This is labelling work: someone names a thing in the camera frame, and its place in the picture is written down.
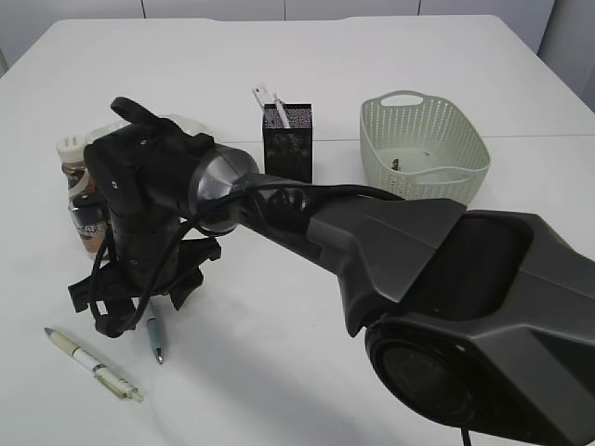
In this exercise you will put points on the paper ball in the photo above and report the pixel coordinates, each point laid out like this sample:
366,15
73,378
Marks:
396,165

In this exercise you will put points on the black pen holder box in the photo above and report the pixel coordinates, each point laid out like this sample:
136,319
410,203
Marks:
288,151

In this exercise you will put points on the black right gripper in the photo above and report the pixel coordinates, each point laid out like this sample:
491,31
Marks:
123,279

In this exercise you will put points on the blue grey pen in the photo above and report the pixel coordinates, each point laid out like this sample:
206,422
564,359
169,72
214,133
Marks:
154,329

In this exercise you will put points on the cream white pen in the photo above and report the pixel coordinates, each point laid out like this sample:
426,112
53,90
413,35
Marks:
119,387

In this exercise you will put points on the pale green wavy plate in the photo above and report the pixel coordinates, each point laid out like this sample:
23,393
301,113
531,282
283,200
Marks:
186,124

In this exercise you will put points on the light green woven basket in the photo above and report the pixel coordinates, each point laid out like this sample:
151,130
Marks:
441,153

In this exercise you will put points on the brown coffee bottle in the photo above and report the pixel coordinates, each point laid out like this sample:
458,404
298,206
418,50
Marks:
86,204

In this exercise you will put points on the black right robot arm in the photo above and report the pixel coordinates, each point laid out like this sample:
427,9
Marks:
481,320

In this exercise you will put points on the clear plastic ruler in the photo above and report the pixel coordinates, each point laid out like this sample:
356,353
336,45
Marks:
262,96

